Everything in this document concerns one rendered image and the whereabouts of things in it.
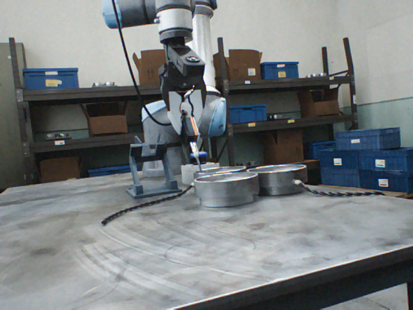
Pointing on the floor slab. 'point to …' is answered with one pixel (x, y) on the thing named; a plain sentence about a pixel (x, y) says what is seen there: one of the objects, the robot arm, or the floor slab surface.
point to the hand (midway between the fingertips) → (188, 127)
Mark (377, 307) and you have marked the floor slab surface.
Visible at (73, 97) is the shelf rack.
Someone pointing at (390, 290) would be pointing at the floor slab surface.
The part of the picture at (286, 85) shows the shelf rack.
